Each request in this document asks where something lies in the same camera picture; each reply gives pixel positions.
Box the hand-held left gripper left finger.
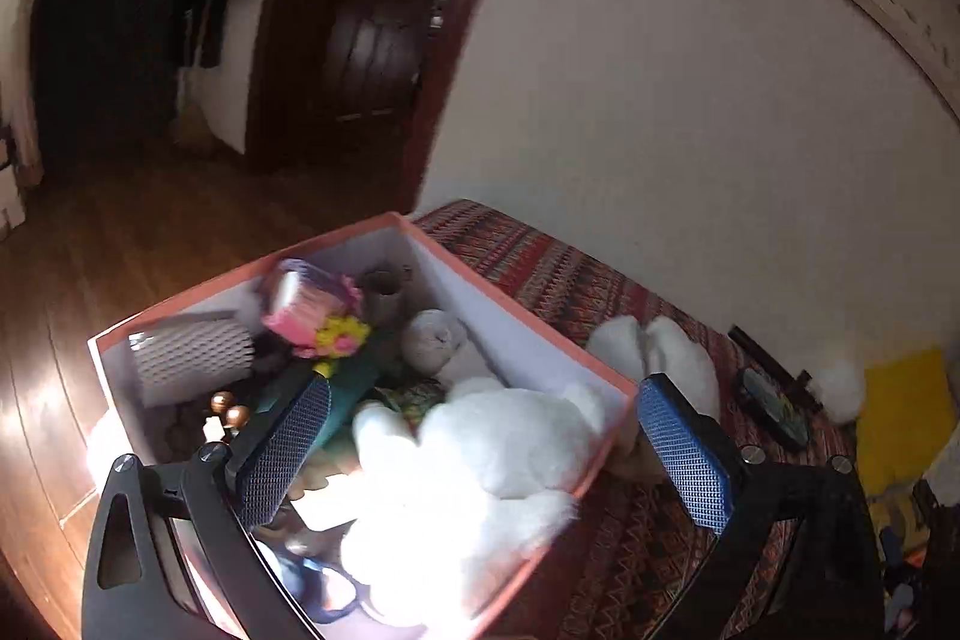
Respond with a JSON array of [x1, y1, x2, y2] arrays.
[[81, 374, 335, 640]]

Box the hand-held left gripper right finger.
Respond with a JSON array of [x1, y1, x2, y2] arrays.
[[636, 372, 886, 640]]

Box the copper round beads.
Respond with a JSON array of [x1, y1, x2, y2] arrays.
[[202, 389, 252, 442]]

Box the teal green item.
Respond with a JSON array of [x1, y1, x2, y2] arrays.
[[311, 351, 383, 453]]

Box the pink doll yellow flowers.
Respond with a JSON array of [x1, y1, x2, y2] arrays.
[[262, 260, 372, 360]]

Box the white yarn ball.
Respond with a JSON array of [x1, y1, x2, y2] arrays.
[[400, 308, 473, 378]]

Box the beige tape roll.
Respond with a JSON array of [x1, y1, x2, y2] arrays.
[[364, 265, 417, 326]]

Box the red cardboard box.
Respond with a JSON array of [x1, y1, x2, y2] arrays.
[[86, 211, 638, 640]]

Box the white plush dog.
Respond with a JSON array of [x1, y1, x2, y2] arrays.
[[341, 377, 608, 626]]

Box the blue printed pouch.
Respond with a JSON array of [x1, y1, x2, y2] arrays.
[[739, 366, 811, 450]]

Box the white plush rabbit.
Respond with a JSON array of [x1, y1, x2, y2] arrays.
[[585, 314, 721, 431]]

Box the black selfie stick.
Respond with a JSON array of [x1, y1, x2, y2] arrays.
[[727, 325, 822, 412]]

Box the white fluffy ball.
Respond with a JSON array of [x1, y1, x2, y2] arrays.
[[814, 355, 867, 423]]

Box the red patterned blanket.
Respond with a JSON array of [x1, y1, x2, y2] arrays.
[[412, 199, 890, 640]]

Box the yellow pillow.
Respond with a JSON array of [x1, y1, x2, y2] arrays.
[[855, 347, 957, 498]]

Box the straw broom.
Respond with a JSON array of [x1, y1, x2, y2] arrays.
[[174, 62, 207, 150]]

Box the dark wooden door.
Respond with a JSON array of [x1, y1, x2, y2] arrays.
[[277, 0, 481, 169]]

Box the dark red door frame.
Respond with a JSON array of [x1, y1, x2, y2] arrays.
[[247, 0, 541, 214]]

